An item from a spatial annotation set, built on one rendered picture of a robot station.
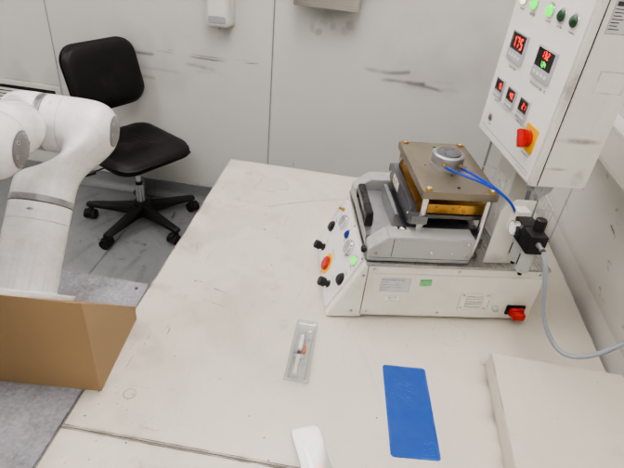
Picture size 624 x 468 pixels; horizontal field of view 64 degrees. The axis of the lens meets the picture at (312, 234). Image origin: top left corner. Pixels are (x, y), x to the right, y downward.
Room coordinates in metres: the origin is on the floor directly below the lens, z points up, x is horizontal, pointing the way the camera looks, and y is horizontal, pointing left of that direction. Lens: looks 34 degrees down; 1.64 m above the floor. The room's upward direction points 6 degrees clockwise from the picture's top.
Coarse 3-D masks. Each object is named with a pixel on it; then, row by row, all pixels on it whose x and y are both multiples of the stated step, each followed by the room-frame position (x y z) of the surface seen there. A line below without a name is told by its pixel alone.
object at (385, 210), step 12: (372, 192) 1.21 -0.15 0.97; (384, 192) 1.16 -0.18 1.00; (360, 204) 1.14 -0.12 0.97; (372, 204) 1.14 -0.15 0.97; (384, 204) 1.14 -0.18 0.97; (396, 204) 1.16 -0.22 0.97; (360, 216) 1.08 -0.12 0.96; (384, 216) 1.09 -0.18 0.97; (396, 216) 1.04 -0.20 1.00; (360, 228) 1.06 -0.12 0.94; (372, 228) 1.03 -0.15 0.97; (480, 240) 1.03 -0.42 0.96
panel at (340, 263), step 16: (352, 208) 1.19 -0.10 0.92; (336, 224) 1.21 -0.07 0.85; (352, 224) 1.13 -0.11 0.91; (320, 240) 1.23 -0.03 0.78; (336, 240) 1.14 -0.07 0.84; (320, 256) 1.16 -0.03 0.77; (336, 256) 1.08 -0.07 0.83; (352, 256) 1.01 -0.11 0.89; (320, 272) 1.10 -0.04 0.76; (336, 272) 1.02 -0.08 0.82; (352, 272) 0.96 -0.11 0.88; (336, 288) 0.97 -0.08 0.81
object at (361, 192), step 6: (360, 186) 1.16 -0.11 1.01; (360, 192) 1.13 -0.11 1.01; (366, 192) 1.13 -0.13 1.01; (360, 198) 1.12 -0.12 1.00; (366, 198) 1.10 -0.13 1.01; (366, 204) 1.07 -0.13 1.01; (366, 210) 1.05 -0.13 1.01; (372, 210) 1.05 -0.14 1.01; (366, 216) 1.03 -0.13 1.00; (372, 216) 1.04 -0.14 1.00; (366, 222) 1.03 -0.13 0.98
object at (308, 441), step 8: (296, 432) 0.58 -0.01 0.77; (304, 432) 0.58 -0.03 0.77; (312, 432) 0.58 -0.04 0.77; (296, 440) 0.56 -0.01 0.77; (304, 440) 0.56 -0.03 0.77; (312, 440) 0.57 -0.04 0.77; (320, 440) 0.57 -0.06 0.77; (304, 448) 0.55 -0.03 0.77; (312, 448) 0.55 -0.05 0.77; (320, 448) 0.55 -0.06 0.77; (304, 456) 0.53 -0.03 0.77; (312, 456) 0.53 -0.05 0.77; (320, 456) 0.53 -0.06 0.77; (304, 464) 0.51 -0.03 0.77; (312, 464) 0.52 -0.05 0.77; (320, 464) 0.52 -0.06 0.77; (328, 464) 0.52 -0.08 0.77
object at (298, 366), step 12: (300, 324) 0.87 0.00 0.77; (312, 324) 0.88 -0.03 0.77; (300, 336) 0.83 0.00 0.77; (312, 336) 0.84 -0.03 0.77; (300, 348) 0.79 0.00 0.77; (312, 348) 0.80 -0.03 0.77; (288, 360) 0.75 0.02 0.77; (300, 360) 0.76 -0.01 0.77; (288, 372) 0.72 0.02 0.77; (300, 372) 0.72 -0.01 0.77
